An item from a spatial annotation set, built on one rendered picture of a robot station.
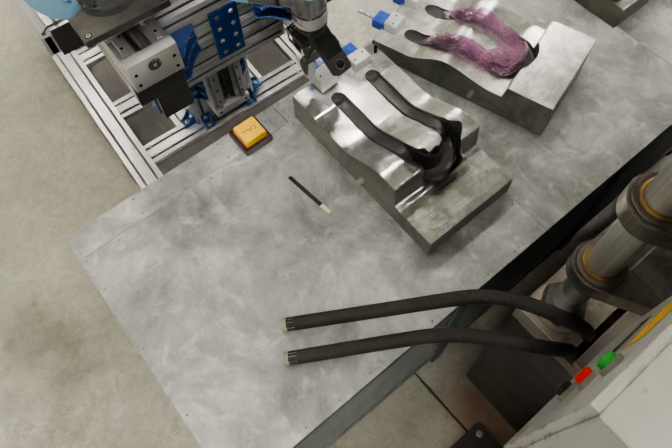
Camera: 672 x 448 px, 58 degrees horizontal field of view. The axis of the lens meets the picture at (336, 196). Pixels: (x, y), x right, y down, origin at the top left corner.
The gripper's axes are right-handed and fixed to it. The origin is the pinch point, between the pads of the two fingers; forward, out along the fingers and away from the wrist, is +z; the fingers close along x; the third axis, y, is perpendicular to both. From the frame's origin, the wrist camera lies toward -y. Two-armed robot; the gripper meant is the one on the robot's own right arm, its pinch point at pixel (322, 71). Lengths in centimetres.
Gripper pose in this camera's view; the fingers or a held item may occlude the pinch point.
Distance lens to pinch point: 149.1
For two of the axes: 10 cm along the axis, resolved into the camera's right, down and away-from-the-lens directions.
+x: -7.7, 6.1, -1.5
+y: -6.3, -7.3, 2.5
